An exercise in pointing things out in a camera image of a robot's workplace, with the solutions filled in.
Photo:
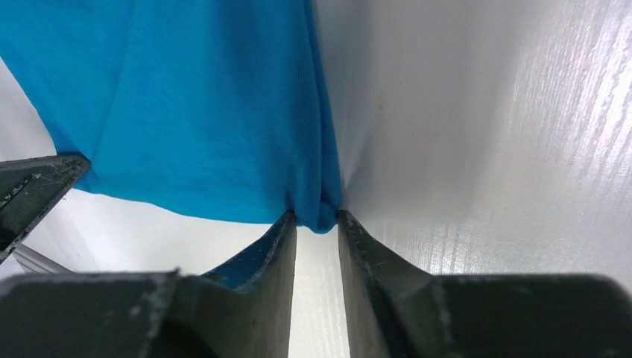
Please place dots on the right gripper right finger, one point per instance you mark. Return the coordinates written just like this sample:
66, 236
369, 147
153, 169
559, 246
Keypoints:
395, 309

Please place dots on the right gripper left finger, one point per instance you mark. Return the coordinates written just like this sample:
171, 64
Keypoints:
241, 308

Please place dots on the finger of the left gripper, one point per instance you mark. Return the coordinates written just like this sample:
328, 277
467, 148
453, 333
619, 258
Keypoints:
30, 188

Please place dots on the blue t shirt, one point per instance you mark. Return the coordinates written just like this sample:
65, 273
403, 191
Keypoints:
213, 109

